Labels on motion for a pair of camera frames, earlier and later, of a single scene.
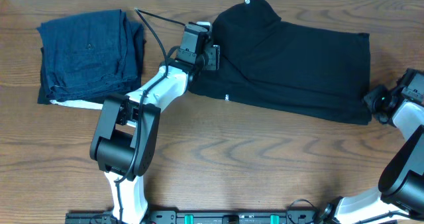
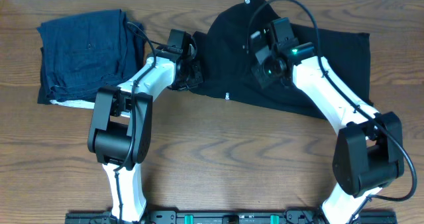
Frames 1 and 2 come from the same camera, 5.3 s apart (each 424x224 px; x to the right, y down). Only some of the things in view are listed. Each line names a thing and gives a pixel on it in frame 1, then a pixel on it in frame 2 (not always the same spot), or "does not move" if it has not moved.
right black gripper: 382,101 -> 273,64
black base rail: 200,217 does not move
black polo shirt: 311,70 does not move
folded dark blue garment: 89,56 does not move
